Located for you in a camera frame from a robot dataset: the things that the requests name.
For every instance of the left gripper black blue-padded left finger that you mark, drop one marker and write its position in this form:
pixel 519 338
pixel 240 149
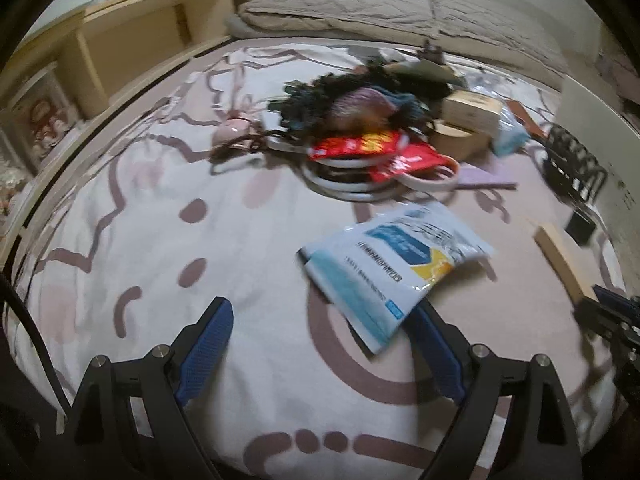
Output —
pixel 128 421

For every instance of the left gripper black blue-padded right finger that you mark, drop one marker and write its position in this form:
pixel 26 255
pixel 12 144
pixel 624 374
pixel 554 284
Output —
pixel 539 440

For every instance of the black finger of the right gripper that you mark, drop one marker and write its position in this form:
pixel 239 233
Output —
pixel 615 319

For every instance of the white blue medicine sachet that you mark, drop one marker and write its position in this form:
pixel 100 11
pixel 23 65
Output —
pixel 376 272

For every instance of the long wooden stick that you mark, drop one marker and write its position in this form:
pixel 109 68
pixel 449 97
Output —
pixel 550 242

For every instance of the small black cube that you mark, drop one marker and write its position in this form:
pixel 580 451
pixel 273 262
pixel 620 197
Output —
pixel 580 227

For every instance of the black hair claw clip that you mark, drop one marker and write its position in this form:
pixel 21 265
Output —
pixel 570 169

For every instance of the white shoe box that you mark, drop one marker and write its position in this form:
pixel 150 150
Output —
pixel 615 144

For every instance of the patterned white pink blanket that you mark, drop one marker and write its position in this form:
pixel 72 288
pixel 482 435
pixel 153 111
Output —
pixel 147 237

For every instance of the purple notepad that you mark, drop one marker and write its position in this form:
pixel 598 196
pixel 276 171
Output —
pixel 485 178

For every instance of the light blue plastic packet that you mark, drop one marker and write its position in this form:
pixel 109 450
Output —
pixel 511 134

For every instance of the wooden oval block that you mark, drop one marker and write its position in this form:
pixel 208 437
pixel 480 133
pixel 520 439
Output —
pixel 458 143

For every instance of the tan cardboard small box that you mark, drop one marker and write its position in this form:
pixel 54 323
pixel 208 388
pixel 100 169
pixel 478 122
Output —
pixel 472 111

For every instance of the red snack packet lower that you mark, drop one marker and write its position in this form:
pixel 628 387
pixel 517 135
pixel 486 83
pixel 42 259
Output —
pixel 418 162

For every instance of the red snack packet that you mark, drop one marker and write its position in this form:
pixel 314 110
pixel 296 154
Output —
pixel 418 162
pixel 358 145

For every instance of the red snack packet upper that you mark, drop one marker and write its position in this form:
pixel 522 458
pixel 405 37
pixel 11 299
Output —
pixel 358 145

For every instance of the pink handheld fan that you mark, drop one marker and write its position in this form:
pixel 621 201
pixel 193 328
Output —
pixel 239 116

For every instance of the doll in display case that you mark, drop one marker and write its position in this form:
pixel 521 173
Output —
pixel 43 106

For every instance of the dark crocheted yarn bag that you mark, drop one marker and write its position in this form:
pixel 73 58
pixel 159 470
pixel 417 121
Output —
pixel 371 99

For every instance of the wooden shelf unit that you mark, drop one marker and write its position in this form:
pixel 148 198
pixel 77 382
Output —
pixel 104 50

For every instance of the beige quilted duvet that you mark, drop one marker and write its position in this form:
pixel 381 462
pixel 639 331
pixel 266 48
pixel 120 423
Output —
pixel 480 29

